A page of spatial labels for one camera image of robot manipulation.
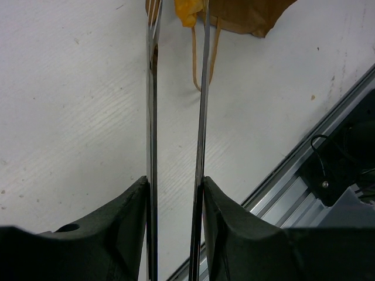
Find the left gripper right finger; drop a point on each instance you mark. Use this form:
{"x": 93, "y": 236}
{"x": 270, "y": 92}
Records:
{"x": 241, "y": 246}

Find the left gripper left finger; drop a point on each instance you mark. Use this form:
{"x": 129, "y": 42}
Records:
{"x": 106, "y": 244}

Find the green paper bag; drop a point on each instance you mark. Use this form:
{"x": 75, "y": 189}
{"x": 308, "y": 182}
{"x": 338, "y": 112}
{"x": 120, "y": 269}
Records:
{"x": 243, "y": 17}

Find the orange waffle bread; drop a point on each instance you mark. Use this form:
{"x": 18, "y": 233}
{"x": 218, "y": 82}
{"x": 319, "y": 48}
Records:
{"x": 187, "y": 10}

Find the metal tongs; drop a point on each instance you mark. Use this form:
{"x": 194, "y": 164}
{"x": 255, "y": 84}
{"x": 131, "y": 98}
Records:
{"x": 154, "y": 12}

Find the aluminium frame rail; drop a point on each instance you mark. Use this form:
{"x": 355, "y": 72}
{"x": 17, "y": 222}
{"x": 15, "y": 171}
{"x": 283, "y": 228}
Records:
{"x": 327, "y": 180}

